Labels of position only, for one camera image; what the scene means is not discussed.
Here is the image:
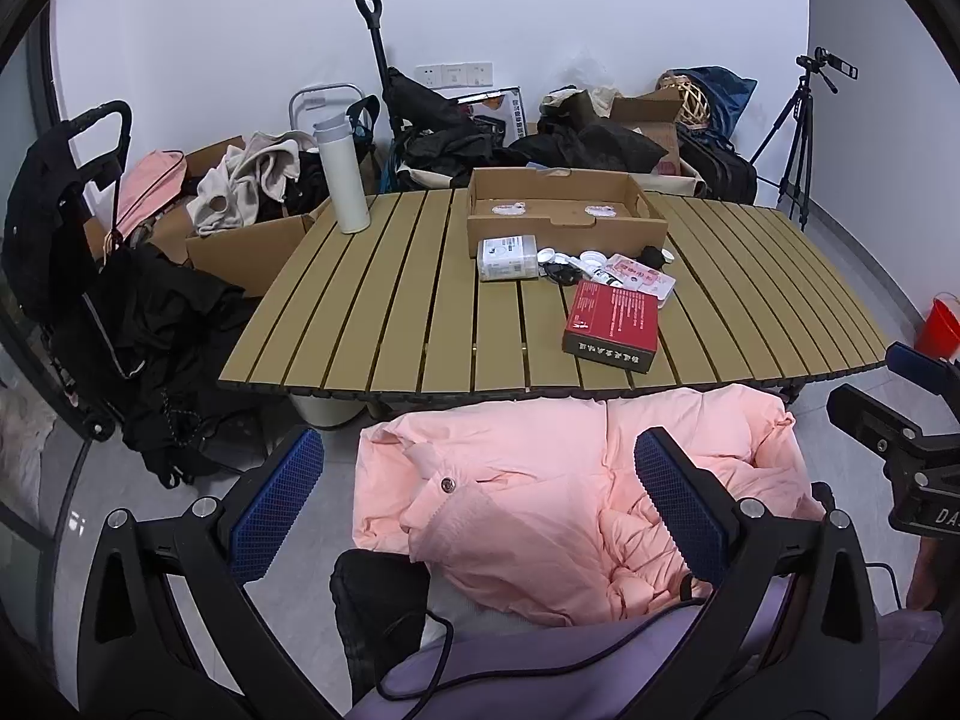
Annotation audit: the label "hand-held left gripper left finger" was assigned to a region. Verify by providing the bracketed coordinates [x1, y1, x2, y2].
[79, 426, 331, 720]

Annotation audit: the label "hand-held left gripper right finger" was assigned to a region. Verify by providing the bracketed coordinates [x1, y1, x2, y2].
[630, 427, 880, 720]

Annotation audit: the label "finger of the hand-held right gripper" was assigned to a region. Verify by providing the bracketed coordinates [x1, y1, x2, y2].
[885, 343, 960, 400]
[827, 384, 950, 470]

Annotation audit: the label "red box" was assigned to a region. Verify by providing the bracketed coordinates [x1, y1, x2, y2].
[562, 279, 661, 374]

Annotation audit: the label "pink printed packet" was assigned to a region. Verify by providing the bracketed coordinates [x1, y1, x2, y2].
[604, 253, 676, 308]

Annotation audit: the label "white spray bottle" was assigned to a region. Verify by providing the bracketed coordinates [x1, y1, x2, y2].
[580, 250, 627, 287]

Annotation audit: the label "clear plastic box white label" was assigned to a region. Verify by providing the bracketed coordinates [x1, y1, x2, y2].
[478, 235, 541, 282]

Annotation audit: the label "cardboard tray box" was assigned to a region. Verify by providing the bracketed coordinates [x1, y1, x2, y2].
[466, 167, 668, 260]

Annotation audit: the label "red bucket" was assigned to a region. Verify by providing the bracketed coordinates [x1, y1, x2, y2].
[913, 296, 960, 361]

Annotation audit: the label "white bin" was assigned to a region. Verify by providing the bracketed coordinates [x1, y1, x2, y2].
[289, 390, 368, 430]

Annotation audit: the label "pink puffer jacket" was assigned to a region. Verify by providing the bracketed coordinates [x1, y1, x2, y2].
[352, 382, 826, 627]

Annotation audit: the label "purple clothing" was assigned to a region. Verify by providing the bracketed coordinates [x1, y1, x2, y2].
[345, 600, 946, 720]

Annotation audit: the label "large open cardboard box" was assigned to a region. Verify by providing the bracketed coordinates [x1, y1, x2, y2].
[82, 135, 376, 297]

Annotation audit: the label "black tripod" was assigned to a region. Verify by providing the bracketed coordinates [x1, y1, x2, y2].
[750, 71, 818, 230]

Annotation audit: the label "beige clothes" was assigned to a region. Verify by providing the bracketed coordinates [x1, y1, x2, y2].
[186, 131, 320, 237]

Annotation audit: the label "blue bag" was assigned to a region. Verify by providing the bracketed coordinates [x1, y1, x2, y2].
[686, 66, 758, 143]

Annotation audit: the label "black stroller cart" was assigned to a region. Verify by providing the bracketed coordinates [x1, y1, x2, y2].
[4, 100, 151, 440]

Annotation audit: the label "pink bag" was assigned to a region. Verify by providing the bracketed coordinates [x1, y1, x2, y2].
[112, 150, 188, 237]

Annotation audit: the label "white thermos bottle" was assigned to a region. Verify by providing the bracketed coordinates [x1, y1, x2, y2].
[313, 114, 371, 233]

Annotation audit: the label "wicker basket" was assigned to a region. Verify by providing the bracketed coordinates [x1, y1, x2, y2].
[660, 71, 713, 128]

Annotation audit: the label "black clothes pile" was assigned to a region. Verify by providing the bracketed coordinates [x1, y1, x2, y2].
[510, 120, 668, 173]

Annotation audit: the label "brown cardboard box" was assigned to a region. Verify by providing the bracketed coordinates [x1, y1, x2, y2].
[611, 86, 706, 196]

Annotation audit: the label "black folding trolley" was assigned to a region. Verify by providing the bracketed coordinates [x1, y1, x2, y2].
[355, 0, 518, 192]

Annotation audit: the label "beige crumpled cloth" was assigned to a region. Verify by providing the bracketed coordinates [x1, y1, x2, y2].
[544, 86, 623, 119]

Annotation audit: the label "printed appliance box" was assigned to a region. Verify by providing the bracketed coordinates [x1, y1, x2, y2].
[457, 85, 524, 145]

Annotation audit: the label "black cable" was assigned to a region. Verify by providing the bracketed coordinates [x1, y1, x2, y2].
[375, 600, 751, 702]

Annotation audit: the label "black strap bag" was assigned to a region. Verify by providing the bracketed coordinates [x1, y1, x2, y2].
[346, 94, 383, 158]

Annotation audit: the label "metal tube frame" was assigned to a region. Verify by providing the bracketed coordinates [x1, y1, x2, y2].
[289, 82, 368, 140]

